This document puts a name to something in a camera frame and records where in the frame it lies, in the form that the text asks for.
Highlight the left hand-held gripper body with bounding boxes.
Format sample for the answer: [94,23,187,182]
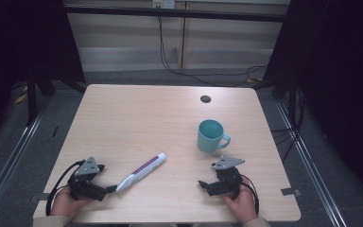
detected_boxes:
[67,156,108,202]

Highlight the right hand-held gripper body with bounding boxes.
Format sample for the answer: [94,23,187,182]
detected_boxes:
[206,155,247,201]

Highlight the white purple toothpaste tube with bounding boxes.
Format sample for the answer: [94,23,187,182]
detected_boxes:
[115,152,167,193]

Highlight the teal cup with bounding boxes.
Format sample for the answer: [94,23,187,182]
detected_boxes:
[197,118,233,155]

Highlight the person's right hand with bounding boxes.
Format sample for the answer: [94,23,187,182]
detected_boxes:
[221,183,259,224]

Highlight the person's left hand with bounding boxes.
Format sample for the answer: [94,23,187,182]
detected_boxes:
[49,185,93,218]

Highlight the grey tape strip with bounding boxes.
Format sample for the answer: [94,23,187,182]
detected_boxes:
[28,192,57,203]
[280,186,303,197]

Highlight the black stand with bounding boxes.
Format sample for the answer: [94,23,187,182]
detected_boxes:
[25,67,88,127]

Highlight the black curtain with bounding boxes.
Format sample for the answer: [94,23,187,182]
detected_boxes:
[261,0,363,206]
[0,0,87,149]

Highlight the black horizontal bar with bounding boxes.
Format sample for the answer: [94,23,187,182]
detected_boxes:
[63,5,289,23]

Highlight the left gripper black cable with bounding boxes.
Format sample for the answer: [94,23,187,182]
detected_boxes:
[44,160,86,217]

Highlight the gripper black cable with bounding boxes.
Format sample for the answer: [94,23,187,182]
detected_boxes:
[240,174,261,217]
[44,160,86,217]

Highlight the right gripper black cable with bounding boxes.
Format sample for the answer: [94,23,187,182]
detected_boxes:
[240,174,261,217]

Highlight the black floor cables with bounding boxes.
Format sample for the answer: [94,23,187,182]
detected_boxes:
[268,86,307,164]

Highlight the metal floor rail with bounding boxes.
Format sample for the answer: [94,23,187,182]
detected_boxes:
[275,99,348,227]
[0,97,52,219]

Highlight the black wall cable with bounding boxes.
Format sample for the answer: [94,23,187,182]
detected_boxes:
[157,14,268,88]

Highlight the white wall power outlet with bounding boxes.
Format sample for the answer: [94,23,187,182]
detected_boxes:
[151,0,176,10]

